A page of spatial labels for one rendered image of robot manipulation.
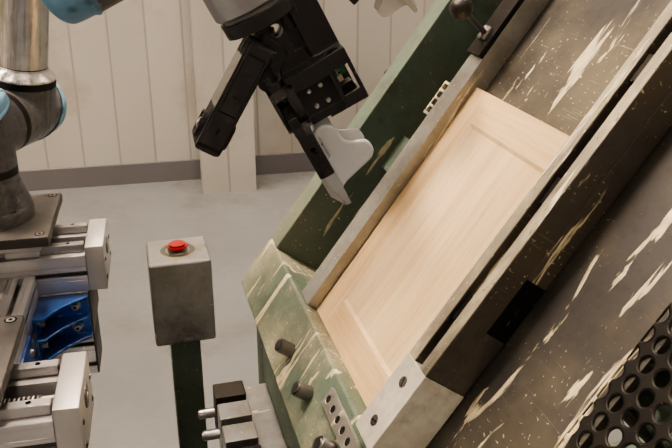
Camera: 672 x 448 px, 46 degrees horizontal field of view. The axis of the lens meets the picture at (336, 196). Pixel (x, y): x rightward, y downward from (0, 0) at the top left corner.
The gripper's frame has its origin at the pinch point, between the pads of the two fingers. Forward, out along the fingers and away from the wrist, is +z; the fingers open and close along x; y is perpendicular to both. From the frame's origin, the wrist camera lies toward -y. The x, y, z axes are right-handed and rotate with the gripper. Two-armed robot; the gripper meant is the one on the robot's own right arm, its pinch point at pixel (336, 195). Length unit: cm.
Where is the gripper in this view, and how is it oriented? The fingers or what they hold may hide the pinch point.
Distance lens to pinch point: 79.0
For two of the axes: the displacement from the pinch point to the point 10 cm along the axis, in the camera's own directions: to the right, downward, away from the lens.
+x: -2.0, -3.5, 9.1
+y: 8.7, -5.0, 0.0
